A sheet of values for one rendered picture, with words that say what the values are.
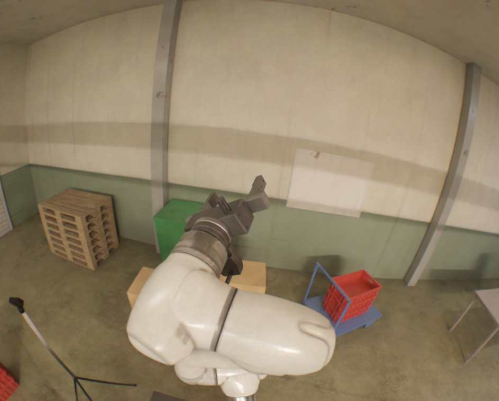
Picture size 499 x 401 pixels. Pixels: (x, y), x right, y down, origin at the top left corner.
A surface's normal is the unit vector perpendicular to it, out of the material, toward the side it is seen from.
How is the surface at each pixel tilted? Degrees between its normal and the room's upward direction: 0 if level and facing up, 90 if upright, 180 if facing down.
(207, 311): 30
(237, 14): 90
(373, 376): 0
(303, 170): 90
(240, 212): 58
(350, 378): 0
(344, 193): 90
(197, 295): 19
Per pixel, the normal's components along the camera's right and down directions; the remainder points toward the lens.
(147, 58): -0.11, 0.38
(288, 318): 0.26, -0.80
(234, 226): -0.26, 0.57
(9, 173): 0.99, 0.15
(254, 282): 0.11, -0.91
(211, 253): 0.68, -0.47
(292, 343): 0.08, -0.34
